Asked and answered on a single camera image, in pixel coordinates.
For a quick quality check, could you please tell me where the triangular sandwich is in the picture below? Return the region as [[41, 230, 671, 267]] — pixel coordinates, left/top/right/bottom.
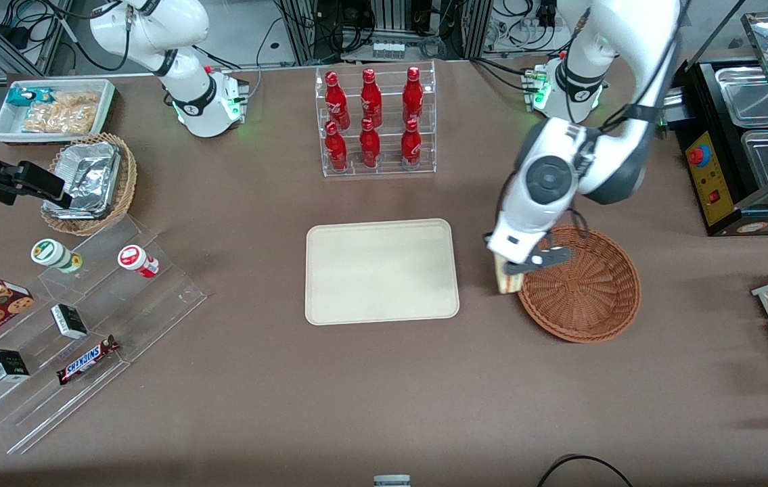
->
[[494, 254, 525, 296]]

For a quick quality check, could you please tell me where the light tan wicker basket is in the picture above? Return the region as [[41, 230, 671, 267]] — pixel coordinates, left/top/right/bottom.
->
[[41, 133, 138, 236]]

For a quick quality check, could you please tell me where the round brown wicker basket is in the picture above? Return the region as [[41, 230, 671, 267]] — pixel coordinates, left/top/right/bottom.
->
[[514, 224, 641, 344]]

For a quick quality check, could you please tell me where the beige plastic tray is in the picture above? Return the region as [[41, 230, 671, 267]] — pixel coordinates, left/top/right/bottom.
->
[[304, 218, 460, 327]]

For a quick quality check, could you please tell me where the silver foil container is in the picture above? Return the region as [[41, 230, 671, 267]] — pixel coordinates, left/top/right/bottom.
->
[[43, 141, 122, 218]]

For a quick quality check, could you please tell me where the white rectangular plastic bin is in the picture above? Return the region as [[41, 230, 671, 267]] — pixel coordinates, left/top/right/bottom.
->
[[0, 79, 117, 145]]

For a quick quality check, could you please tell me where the clear bag of chips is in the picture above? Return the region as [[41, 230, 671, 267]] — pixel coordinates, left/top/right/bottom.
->
[[52, 91, 101, 110], [22, 101, 97, 135]]

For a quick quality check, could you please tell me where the green lidded white cup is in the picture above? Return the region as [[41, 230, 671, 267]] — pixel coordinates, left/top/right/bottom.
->
[[30, 239, 83, 275]]

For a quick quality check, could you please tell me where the teal snack packet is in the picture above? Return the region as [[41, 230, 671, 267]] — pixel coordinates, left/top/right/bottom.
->
[[7, 88, 53, 108]]

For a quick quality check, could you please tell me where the red lidded white cup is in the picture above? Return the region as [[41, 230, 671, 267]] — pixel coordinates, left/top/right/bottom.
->
[[118, 245, 160, 279]]

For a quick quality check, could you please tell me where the red cola bottle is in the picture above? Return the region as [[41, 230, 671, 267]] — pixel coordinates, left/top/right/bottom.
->
[[402, 66, 424, 124], [401, 119, 422, 170], [360, 68, 383, 128], [325, 71, 351, 129], [359, 118, 382, 169], [325, 120, 349, 172]]

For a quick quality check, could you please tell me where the small black carton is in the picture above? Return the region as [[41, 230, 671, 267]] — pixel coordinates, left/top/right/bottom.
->
[[51, 304, 89, 340], [0, 349, 31, 383]]

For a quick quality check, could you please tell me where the clear acrylic bottle rack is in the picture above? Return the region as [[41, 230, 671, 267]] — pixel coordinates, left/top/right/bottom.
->
[[315, 60, 437, 179]]

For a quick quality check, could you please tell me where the clear acrylic stepped shelf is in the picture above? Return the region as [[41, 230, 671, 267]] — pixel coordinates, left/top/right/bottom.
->
[[0, 215, 208, 455]]

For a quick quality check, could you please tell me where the Snickers chocolate bar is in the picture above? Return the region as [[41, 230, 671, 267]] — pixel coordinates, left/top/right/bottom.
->
[[55, 335, 120, 386]]

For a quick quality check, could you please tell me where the black food warmer machine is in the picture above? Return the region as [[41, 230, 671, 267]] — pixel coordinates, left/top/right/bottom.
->
[[661, 10, 768, 237]]

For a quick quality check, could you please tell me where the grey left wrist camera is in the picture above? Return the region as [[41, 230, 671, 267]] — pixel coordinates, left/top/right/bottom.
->
[[504, 246, 573, 276]]

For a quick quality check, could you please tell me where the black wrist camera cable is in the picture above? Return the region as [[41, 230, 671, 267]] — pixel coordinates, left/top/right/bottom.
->
[[563, 0, 687, 239]]

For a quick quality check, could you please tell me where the black looped cable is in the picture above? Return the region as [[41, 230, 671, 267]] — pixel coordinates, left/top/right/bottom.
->
[[536, 454, 635, 487]]

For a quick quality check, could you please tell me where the aluminium profile frame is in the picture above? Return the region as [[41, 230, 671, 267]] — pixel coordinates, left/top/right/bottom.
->
[[274, 0, 493, 63]]

